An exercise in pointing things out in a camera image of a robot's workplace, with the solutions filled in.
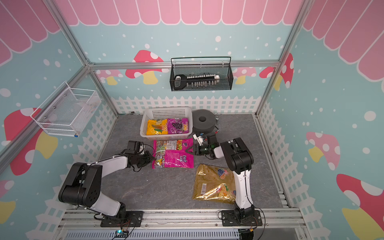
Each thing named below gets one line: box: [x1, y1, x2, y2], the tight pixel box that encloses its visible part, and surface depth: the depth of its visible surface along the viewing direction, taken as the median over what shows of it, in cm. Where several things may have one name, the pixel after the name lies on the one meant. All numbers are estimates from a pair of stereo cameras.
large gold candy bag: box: [192, 163, 236, 204], surface depth 84 cm
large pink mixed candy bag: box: [152, 138, 195, 169], surface depth 96 cm
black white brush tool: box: [174, 74, 221, 90], surface depth 91 cm
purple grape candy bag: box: [167, 118, 189, 135], surface depth 105 cm
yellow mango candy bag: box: [146, 119, 168, 135], surface depth 105 cm
